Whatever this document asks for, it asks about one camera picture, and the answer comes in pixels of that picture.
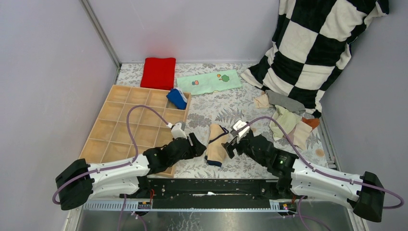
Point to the pale yellow cloth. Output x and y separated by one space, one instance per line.
286 119

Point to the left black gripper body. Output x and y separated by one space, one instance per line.
187 156

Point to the beige cloth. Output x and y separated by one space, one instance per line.
215 152

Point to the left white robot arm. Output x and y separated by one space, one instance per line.
82 181

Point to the orange cloth piece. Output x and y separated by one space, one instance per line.
313 122

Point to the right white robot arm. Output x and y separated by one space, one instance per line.
362 194

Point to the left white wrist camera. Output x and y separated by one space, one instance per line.
177 130

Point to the black white checkered blanket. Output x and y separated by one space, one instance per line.
311 47

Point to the red folded cloth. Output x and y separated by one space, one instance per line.
158 73

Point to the cream cloth under grey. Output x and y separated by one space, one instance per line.
262 101

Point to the grey crumpled cloth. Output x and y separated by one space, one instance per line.
285 102

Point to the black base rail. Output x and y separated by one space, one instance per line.
210 193

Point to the light green patterned cloth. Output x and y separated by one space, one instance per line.
209 82

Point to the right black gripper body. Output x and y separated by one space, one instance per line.
244 147

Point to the blue underwear with white lettering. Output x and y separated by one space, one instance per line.
177 97

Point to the pale pink cloth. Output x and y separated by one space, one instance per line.
300 134

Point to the floral patterned table mat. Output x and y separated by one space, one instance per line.
223 108

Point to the wooden compartment tray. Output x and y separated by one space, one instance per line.
127 118

